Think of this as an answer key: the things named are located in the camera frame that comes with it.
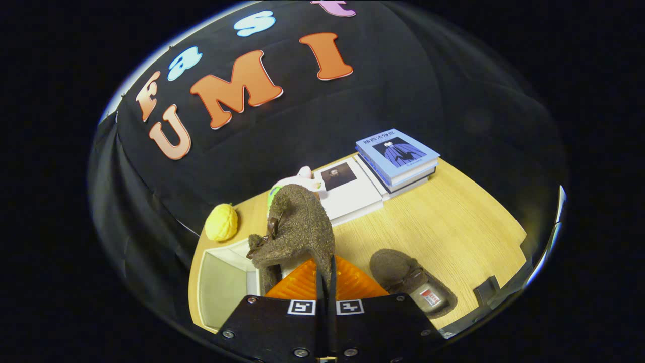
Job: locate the dark-edged book under blue book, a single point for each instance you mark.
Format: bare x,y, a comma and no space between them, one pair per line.
408,187

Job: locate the black table clamp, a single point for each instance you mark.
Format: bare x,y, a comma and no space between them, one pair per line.
486,292

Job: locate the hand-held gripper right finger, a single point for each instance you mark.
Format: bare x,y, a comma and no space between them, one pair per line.
378,327

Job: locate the grey storage box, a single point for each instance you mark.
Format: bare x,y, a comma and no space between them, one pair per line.
221,287

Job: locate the white book with portrait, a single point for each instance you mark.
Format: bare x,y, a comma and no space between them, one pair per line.
352,199

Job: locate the brown fuzzy shoe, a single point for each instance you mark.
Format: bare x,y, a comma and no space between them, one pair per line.
302,227
398,269

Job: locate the yellow knitted ball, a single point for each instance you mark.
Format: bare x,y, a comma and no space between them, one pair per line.
220,224

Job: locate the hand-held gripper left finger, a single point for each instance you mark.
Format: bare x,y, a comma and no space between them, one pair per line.
320,290

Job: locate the pink plush toy green outfit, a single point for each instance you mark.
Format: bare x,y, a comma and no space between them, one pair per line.
302,179

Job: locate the blue cover book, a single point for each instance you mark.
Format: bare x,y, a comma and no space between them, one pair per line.
398,161

